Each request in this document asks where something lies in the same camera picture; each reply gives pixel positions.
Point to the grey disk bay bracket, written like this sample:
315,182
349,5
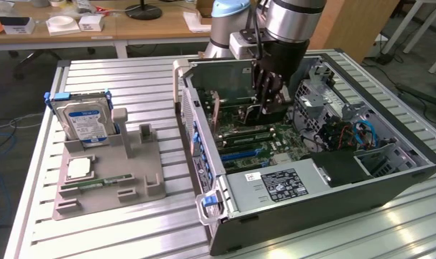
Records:
377,159

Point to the black graphics card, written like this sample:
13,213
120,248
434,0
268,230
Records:
215,113

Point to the green RAM stick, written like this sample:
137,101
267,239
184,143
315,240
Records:
92,184

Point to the small white labelled box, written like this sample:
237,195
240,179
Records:
91,24

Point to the black open PC case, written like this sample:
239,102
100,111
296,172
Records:
311,215

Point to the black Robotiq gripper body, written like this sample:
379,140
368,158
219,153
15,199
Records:
285,56

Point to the grey power supply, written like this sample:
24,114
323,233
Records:
249,194

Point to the blue expansion slot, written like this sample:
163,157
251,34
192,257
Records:
239,155

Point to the white table frame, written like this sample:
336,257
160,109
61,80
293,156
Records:
423,27

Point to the white paper stack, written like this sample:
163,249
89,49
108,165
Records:
197,25

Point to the black lamp base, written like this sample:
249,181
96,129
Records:
144,13

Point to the white box with black lid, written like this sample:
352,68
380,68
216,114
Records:
17,28

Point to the grey cup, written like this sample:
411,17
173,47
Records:
40,3

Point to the green motherboard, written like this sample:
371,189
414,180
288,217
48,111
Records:
279,140

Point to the silver CPU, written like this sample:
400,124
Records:
79,168

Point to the black RAM stick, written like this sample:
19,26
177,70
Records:
247,138

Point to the clear case latch blue tab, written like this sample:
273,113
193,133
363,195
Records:
208,201

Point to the black floor stand base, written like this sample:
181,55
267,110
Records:
423,94

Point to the grey parts rack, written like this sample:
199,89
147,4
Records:
109,167

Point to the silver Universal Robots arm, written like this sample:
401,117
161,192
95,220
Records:
293,19

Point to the white box with round hollow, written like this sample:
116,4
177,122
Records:
63,27

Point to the hard disk with blue caddy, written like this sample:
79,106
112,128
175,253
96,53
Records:
84,121

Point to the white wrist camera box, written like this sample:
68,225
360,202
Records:
241,46

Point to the metal disk bay cage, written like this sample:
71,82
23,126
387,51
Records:
313,108

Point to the black chair base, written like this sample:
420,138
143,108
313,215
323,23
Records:
27,60

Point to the wooden cabinet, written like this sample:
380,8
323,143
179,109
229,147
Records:
347,27

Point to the wooden desk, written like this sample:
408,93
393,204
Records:
41,39

